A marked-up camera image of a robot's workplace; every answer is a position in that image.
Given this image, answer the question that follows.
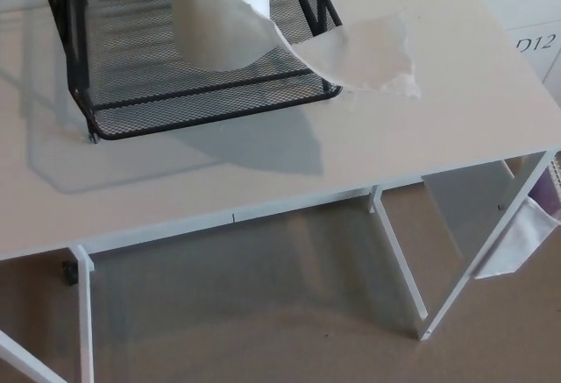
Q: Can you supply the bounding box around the black caster wheel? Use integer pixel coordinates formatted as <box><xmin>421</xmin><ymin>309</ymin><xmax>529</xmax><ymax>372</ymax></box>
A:
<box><xmin>60</xmin><ymin>260</ymin><xmax>80</xmax><ymax>287</ymax></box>

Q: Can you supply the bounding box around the purple object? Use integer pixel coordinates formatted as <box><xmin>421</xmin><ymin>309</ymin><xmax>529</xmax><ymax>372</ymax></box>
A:
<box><xmin>527</xmin><ymin>167</ymin><xmax>561</xmax><ymax>223</ymax></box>

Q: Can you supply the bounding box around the white cloth bag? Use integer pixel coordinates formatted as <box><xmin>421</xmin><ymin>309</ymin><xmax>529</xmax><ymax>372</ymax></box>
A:
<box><xmin>474</xmin><ymin>195</ymin><xmax>561</xmax><ymax>280</ymax></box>

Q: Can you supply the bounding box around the black mesh file tray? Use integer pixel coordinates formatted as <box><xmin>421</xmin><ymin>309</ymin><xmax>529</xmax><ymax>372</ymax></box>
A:
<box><xmin>35</xmin><ymin>0</ymin><xmax>344</xmax><ymax>144</ymax></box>

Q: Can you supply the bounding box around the white toilet paper roll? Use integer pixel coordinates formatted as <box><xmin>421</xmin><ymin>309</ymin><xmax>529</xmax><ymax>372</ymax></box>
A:
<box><xmin>167</xmin><ymin>0</ymin><xmax>423</xmax><ymax>100</ymax></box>

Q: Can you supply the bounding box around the white desk leg frame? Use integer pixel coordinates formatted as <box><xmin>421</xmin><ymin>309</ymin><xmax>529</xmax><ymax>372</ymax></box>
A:
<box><xmin>369</xmin><ymin>150</ymin><xmax>554</xmax><ymax>342</ymax></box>
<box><xmin>0</xmin><ymin>244</ymin><xmax>97</xmax><ymax>383</ymax></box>

